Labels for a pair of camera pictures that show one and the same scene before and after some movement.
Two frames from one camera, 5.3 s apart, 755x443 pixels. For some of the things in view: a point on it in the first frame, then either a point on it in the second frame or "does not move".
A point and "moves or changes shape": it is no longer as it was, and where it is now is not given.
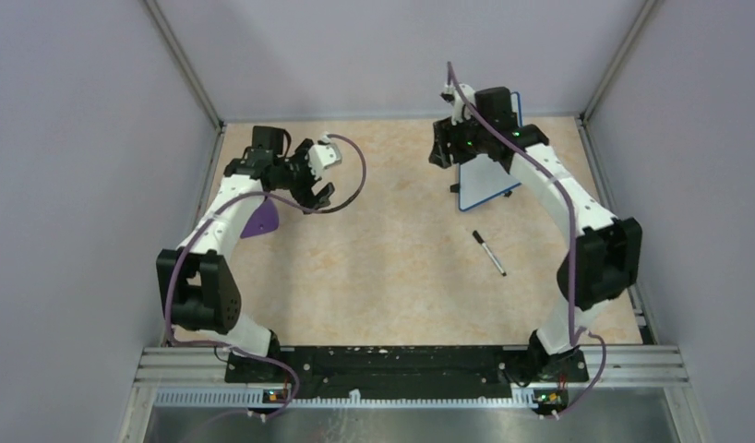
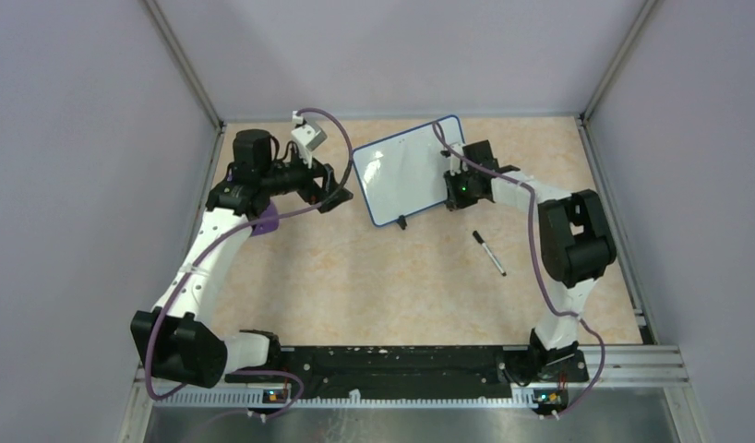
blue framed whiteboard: (482, 178) moves or changes shape
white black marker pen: (485, 246) does not move
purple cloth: (263, 220) does not move
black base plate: (407, 371) does not move
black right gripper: (446, 133) -> (454, 200)
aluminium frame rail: (639, 367) does not move
